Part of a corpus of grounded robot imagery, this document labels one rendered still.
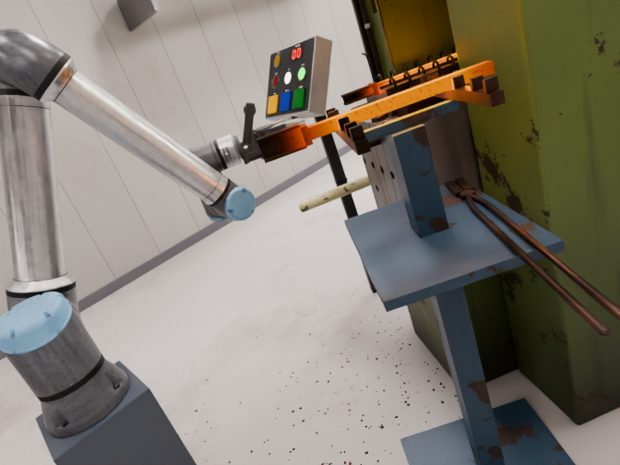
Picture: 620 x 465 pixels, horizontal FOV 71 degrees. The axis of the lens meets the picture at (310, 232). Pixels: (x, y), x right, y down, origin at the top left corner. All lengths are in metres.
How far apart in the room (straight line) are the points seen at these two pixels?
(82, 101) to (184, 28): 3.12
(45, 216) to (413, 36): 1.22
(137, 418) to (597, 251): 1.13
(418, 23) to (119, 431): 1.45
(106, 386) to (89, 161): 2.71
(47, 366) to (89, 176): 2.70
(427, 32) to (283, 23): 3.23
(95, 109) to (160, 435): 0.76
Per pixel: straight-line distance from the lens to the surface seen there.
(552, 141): 1.06
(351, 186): 1.76
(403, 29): 1.61
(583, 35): 1.08
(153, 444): 1.19
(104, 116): 1.08
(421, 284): 0.74
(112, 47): 3.87
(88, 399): 1.12
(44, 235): 1.21
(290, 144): 0.80
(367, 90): 1.36
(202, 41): 4.20
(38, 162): 1.19
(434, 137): 1.21
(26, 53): 1.09
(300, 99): 1.74
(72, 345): 1.08
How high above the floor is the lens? 1.16
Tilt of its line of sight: 21 degrees down
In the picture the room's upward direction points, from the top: 20 degrees counter-clockwise
